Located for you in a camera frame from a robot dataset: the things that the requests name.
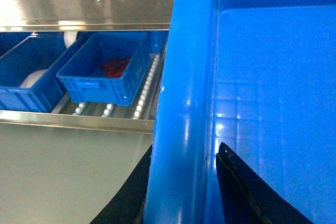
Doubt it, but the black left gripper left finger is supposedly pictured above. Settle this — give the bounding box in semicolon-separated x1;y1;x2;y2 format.
91;147;152;223

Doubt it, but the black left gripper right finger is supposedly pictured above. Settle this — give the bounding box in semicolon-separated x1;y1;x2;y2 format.
216;143;312;223

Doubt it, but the large blue plastic crate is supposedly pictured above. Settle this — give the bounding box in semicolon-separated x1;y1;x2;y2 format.
143;0;335;223

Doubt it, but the white roller track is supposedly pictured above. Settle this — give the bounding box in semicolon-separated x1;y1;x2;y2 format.
133;54;161;120

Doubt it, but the blue crate with red item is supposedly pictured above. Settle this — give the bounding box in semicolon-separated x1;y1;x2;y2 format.
56;32;151;106

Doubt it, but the red item in crate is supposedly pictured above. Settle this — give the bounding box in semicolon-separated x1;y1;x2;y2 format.
101;58;131;78

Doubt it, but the blue crate with white item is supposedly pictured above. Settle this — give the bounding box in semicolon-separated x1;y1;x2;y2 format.
1;33;85;113

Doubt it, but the steel shelf rail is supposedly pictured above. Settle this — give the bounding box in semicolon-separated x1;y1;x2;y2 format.
1;0;174;32

